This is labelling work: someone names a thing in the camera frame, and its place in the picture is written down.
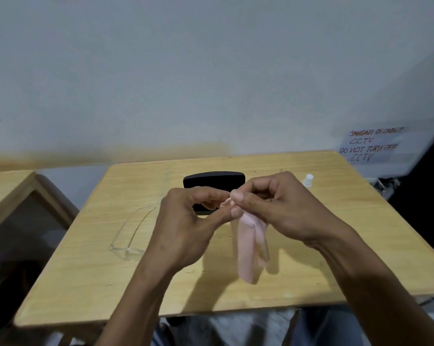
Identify person's right forearm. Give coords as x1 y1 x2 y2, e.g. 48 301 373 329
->
316 226 434 346

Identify handwritten paper wall sign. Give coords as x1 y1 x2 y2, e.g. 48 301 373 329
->
338 127 407 164

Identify person's left hand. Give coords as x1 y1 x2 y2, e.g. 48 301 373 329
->
139 187 245 276

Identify black glasses case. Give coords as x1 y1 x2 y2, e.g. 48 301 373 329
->
182 171 246 217

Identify white wall socket with cables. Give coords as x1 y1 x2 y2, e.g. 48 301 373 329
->
368 176 402 198

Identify clear frame eyeglasses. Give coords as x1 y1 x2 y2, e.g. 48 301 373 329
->
108 205 157 262

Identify black door panel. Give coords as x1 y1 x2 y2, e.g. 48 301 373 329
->
388 125 434 274

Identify person's right hand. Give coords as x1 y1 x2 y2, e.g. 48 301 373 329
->
229 171 358 251

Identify person's blue trousers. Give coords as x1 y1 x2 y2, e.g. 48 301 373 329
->
152 306 369 346

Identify wooden side table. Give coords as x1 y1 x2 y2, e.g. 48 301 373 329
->
0 170 79 242

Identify pink cleaning cloth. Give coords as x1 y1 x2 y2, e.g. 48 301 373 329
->
219 198 271 285

